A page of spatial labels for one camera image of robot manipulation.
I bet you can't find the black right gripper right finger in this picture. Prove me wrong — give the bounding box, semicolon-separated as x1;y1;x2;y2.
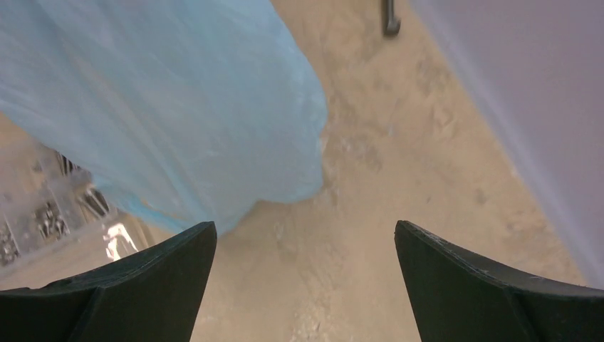
395;221;603;342

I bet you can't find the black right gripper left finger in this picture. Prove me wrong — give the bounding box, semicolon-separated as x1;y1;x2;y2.
1;222;217;341

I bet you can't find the light blue printed plastic bag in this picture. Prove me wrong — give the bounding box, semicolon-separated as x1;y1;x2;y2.
1;1;328;233

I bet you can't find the clear plastic organizer box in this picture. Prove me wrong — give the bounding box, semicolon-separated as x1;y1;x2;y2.
1;138;154;286

